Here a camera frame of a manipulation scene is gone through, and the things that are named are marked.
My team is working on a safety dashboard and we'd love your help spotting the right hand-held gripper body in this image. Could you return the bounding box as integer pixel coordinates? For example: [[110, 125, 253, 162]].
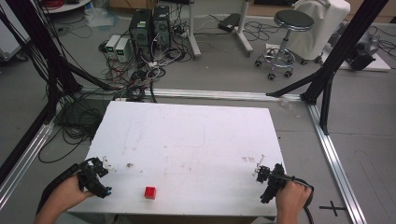
[[256, 162, 288, 205]]

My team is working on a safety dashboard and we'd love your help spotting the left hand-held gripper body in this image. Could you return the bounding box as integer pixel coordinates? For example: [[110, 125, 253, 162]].
[[77, 157, 113, 200]]

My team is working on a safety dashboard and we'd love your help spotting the person's right hand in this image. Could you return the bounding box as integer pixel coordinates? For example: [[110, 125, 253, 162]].
[[275, 180, 312, 217]]

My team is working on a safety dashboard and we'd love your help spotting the person's left hand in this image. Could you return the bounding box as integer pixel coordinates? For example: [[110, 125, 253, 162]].
[[46, 175, 95, 219]]

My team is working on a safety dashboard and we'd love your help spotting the red cube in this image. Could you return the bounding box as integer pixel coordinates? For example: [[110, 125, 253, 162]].
[[144, 186, 158, 201]]

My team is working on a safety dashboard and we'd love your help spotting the black tape cross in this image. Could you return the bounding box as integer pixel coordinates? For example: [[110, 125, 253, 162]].
[[318, 200, 347, 218]]

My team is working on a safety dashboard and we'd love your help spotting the white power supply unit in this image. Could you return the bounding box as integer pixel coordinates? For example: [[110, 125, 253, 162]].
[[114, 36, 131, 63], [105, 34, 121, 61]]

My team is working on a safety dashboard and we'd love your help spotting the white table leg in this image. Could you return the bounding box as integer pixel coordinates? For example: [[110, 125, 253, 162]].
[[186, 0, 203, 61], [235, 0, 255, 58]]

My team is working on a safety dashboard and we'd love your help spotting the large black computer tower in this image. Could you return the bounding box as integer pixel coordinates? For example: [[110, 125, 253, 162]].
[[128, 8, 154, 63]]

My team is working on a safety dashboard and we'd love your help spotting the flat black box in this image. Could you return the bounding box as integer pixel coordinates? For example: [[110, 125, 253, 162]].
[[217, 12, 242, 34]]

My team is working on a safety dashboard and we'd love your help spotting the clear plastic bag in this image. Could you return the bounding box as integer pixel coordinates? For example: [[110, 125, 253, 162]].
[[84, 7, 120, 30]]

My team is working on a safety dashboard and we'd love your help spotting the slim black computer tower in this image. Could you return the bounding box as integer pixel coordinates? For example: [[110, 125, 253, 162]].
[[151, 5, 172, 51]]

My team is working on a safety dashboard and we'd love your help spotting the black round stool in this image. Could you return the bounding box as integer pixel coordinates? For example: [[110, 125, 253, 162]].
[[254, 8, 316, 81]]

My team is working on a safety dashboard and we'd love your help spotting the white cloth cover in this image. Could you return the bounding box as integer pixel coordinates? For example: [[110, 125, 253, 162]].
[[285, 0, 352, 62]]

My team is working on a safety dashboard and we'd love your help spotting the black and grey machine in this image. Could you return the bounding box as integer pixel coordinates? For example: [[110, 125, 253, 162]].
[[347, 30, 380, 72]]

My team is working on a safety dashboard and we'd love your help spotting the white floor board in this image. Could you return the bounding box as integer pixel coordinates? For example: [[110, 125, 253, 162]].
[[321, 42, 392, 73]]

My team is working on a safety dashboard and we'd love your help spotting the round white table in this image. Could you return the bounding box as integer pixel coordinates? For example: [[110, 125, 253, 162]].
[[39, 0, 93, 15]]

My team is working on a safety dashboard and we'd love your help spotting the tangle of black cables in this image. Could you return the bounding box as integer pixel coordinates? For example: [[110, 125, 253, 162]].
[[37, 92, 108, 164]]

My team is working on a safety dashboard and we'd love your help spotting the aluminium floor rail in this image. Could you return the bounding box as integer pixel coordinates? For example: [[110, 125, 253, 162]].
[[79, 87, 304, 103], [307, 104, 369, 224], [0, 122, 56, 211]]

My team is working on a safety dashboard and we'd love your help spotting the black frame post with cables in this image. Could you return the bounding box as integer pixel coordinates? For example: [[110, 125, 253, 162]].
[[0, 0, 125, 188]]

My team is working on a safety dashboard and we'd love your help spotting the black frame post with braces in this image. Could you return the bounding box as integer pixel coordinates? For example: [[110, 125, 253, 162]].
[[266, 0, 390, 136]]

